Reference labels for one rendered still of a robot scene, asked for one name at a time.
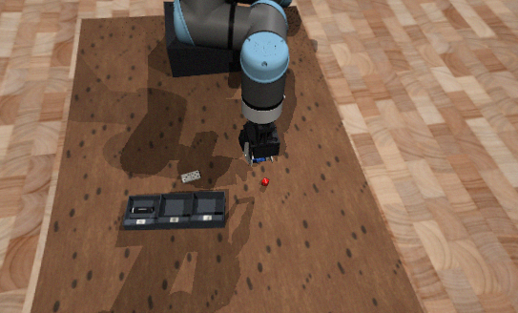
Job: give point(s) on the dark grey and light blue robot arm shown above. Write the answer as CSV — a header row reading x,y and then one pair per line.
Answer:
x,y
264,56

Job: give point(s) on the black rack of three bins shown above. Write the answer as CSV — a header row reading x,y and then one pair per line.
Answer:
x,y
174,211

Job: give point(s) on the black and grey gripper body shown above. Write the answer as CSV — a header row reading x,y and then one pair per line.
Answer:
x,y
262,147

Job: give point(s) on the white domino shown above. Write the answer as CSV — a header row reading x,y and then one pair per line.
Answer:
x,y
190,176

